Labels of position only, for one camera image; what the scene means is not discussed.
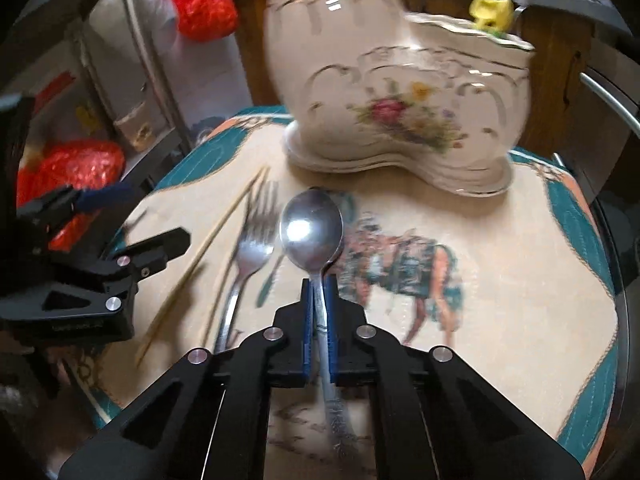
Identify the hanging red plastic bag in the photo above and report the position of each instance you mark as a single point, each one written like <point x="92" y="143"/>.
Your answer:
<point x="205" y="5"/>

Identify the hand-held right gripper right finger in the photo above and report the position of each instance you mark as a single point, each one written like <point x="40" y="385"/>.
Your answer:
<point x="331" y="325"/>

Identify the silver fork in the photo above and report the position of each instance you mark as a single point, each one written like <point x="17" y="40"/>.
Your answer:
<point x="250" y="260"/>

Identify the large silver spoon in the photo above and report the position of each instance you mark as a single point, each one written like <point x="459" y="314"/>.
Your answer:
<point x="310" y="232"/>

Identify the floral ceramic utensil holder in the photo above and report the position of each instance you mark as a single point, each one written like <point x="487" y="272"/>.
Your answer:
<point x="350" y="50"/>

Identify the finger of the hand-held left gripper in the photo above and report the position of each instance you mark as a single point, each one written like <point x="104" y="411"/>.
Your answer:
<point x="105" y="197"/>
<point x="155" y="250"/>

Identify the curved steel rack pole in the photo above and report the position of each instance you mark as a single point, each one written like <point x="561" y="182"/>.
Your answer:
<point x="155" y="70"/>

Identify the crumpled red plastic bag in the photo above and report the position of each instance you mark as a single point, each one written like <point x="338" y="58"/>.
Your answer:
<point x="75" y="170"/>

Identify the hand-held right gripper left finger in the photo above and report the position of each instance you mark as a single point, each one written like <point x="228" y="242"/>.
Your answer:
<point x="307" y="325"/>

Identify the quilted printed table mat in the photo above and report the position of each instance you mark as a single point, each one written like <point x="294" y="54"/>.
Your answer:
<point x="500" y="310"/>

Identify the green spoon yellow tulip head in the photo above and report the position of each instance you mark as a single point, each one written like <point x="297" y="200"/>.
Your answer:
<point x="490" y="12"/>

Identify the clear plastic cup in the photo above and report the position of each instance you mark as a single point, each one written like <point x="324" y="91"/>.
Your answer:
<point x="132" y="127"/>

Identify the white plastic bag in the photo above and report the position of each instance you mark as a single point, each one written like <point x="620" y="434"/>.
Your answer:
<point x="115" y="35"/>

